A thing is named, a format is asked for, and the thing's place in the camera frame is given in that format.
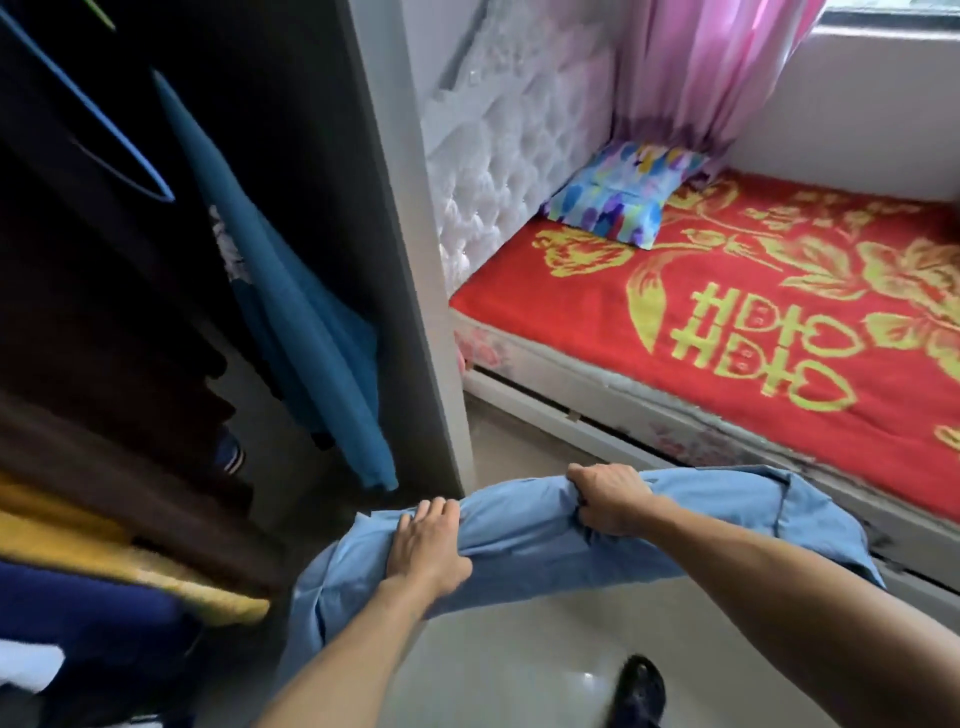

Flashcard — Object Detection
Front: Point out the person's right hand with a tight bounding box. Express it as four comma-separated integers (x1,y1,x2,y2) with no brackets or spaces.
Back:
565,462,664,538

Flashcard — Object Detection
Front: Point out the person's left hand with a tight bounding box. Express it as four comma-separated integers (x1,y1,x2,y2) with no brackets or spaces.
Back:
384,497,474,610

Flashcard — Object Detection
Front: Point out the light blue shirt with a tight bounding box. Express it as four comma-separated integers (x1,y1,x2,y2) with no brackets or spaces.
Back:
276,465,888,687

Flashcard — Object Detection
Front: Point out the person's left forearm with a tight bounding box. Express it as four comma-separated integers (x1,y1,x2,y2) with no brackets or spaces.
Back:
253,579,445,728

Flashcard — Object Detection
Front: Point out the person's right forearm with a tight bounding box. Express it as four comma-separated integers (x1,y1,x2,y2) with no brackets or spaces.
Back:
646,496,960,728

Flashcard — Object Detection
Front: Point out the person's black shoe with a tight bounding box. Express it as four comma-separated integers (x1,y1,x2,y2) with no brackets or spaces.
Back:
604,654,668,728

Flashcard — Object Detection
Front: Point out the red blanket with gold flowers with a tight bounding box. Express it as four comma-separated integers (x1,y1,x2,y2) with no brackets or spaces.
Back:
450,168,960,525

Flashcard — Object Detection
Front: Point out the teal hanging garment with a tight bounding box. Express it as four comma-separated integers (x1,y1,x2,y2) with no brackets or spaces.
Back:
152,70,399,493

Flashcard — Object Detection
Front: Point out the grey wardrobe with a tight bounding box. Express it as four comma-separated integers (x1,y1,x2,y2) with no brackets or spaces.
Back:
0,0,478,728

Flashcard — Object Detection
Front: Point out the colourful patterned pillow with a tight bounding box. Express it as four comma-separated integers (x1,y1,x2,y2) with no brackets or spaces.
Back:
541,140,711,251

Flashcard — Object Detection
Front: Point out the yellow garment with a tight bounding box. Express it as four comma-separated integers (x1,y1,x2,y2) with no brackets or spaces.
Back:
0,474,271,627

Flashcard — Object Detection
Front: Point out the white tufted headboard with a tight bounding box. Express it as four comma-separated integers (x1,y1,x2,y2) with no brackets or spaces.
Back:
418,0,620,297

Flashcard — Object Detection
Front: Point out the dark brown hanging garment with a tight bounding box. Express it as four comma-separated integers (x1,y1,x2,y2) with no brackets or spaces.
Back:
0,135,290,597

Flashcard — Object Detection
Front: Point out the navy blue garment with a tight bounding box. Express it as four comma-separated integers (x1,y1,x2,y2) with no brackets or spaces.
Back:
0,558,207,728

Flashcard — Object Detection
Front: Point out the pink curtain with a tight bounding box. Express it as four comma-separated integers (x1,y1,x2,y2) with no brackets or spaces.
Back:
611,0,828,177

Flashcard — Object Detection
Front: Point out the white cloth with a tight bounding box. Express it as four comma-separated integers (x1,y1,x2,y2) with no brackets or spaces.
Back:
0,639,67,697

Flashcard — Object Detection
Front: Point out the blue clothes hanger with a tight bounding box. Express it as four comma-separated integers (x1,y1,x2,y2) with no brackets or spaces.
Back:
0,7,177,205

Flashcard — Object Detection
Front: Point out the white floral bed frame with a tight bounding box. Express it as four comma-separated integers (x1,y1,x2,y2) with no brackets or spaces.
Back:
450,307,960,601

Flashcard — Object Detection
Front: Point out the window frame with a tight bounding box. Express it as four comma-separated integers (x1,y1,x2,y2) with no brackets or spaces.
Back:
821,0,960,33

